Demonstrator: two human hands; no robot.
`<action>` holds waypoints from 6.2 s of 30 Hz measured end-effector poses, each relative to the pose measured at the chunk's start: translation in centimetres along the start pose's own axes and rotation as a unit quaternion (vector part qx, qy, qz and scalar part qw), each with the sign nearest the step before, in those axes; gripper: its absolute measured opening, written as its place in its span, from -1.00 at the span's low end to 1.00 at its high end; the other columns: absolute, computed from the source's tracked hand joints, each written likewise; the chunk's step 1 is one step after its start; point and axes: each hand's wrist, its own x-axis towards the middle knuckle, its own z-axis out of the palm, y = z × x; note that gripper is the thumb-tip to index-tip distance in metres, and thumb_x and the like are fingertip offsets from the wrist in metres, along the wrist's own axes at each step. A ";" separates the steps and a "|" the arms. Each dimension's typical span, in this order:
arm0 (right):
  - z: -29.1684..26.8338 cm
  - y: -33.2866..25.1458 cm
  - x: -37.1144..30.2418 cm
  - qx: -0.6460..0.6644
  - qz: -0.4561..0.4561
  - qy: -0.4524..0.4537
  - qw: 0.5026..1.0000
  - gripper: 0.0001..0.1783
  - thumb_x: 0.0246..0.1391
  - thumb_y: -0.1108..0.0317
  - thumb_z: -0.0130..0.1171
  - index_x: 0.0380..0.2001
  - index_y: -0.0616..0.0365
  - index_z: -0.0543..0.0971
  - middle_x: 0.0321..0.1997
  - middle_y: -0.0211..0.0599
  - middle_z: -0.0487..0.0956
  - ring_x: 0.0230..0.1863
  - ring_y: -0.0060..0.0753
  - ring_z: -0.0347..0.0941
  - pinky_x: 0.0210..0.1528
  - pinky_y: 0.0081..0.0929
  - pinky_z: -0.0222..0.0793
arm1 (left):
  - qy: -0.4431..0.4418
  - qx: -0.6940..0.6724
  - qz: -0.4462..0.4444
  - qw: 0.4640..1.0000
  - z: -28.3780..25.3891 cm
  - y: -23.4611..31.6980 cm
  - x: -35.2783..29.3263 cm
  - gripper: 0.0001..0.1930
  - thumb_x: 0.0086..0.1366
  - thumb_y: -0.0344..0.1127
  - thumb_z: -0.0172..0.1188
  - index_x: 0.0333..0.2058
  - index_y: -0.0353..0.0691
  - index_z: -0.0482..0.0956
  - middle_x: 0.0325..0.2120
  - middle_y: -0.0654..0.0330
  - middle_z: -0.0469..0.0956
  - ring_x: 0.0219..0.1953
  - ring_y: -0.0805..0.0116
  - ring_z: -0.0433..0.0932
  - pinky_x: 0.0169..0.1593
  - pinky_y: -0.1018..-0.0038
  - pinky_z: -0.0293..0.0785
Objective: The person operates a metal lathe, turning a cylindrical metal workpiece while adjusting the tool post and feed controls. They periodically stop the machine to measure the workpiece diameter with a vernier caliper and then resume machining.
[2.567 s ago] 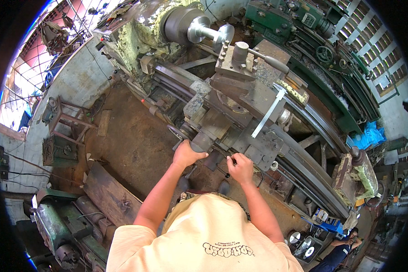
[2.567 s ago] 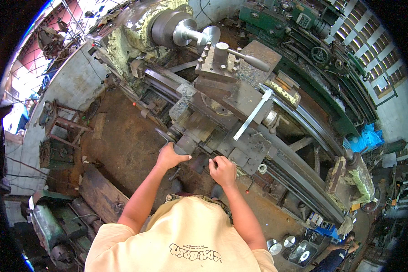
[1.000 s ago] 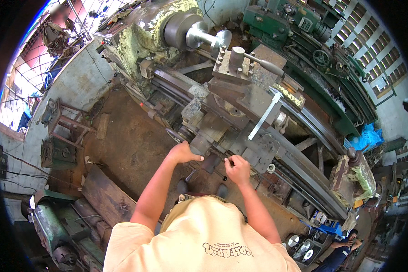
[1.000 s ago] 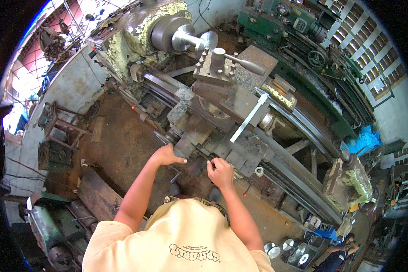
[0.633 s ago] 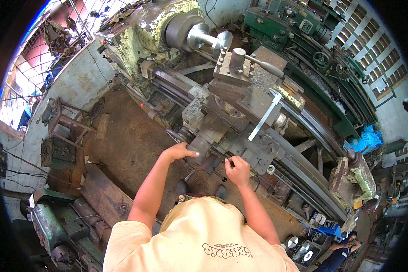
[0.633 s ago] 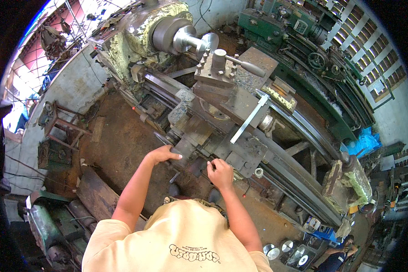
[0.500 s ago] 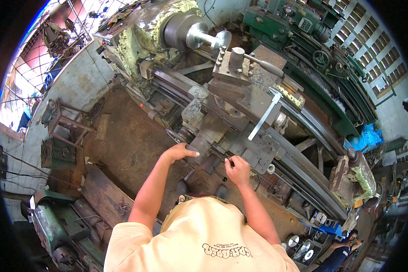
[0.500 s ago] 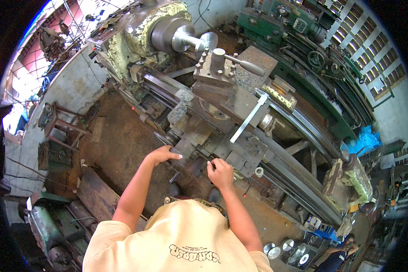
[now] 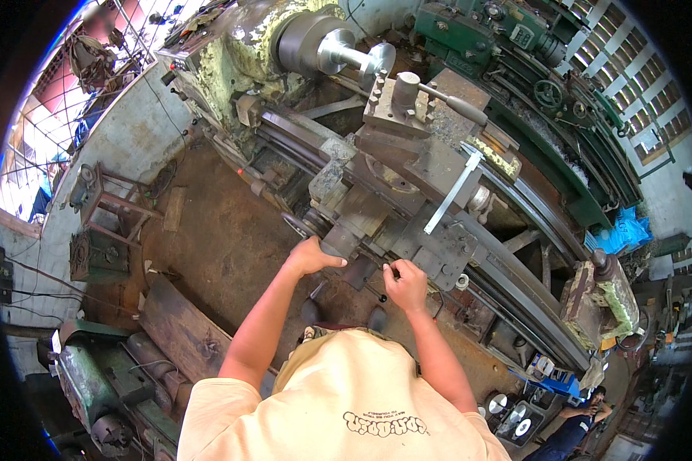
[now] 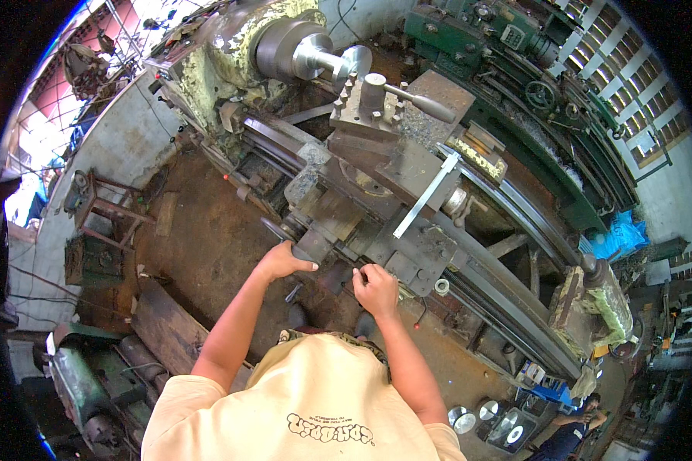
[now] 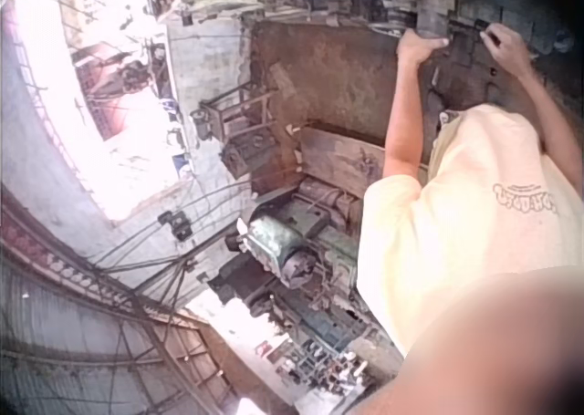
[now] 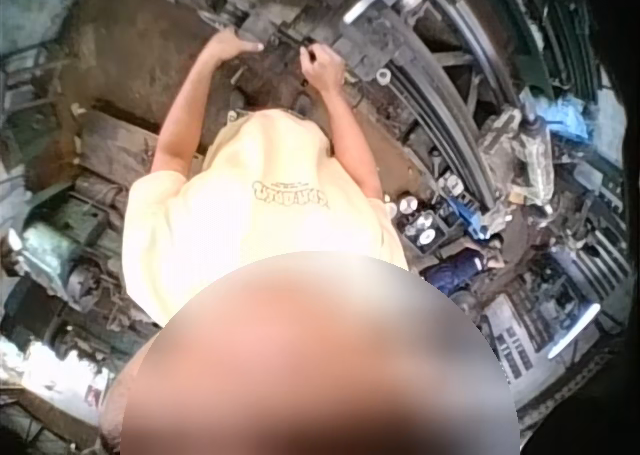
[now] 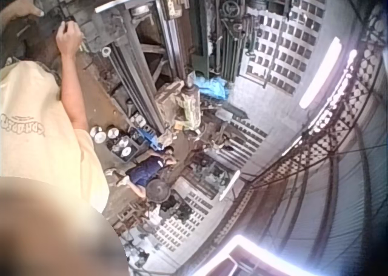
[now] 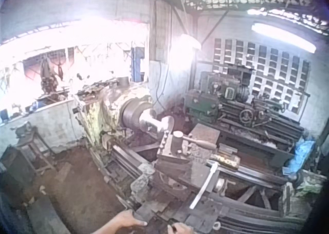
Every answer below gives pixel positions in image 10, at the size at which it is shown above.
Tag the person's left hand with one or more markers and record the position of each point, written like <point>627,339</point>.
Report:
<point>277,262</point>

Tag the person's right hand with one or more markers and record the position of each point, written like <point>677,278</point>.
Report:
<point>379,294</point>

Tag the person's right fingers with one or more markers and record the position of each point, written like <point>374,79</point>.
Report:
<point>362,275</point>

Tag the large worn metal lathe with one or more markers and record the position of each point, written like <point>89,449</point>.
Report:
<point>323,213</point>

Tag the person's legs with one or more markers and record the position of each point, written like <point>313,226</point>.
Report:
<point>296,317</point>

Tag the silver vernier caliper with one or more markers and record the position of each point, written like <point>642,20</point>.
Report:
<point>427,193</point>

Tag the person's body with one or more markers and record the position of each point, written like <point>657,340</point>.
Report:
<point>305,403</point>

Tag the shiny metal disc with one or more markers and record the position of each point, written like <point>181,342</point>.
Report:
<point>488,410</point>
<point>508,418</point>
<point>514,435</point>
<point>461,420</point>

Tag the large wooden plank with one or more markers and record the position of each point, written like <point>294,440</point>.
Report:
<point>170,334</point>

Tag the small wooden plank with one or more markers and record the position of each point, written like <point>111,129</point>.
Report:
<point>166,213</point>

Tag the blue box of parts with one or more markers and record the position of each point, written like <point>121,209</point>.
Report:
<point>545,383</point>

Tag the shiny steel workpiece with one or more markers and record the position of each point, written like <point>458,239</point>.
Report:
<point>323,57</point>

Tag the lathe tailstock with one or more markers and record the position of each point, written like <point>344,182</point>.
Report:
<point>597,299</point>

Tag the grey lathe chuck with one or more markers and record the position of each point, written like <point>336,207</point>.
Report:
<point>277,49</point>

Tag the green lathe machine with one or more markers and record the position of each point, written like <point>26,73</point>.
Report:
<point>455,34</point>

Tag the rusty metal stool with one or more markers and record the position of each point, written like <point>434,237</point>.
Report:
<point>112,207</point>

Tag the blue plastic bag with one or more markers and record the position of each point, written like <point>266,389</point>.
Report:
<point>620,236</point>

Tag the old green machine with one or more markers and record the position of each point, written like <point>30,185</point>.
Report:
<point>86,380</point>

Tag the cluttered workshop shelf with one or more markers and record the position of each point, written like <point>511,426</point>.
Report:
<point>677,322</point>

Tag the white window grille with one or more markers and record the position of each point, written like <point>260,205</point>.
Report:
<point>623,63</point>

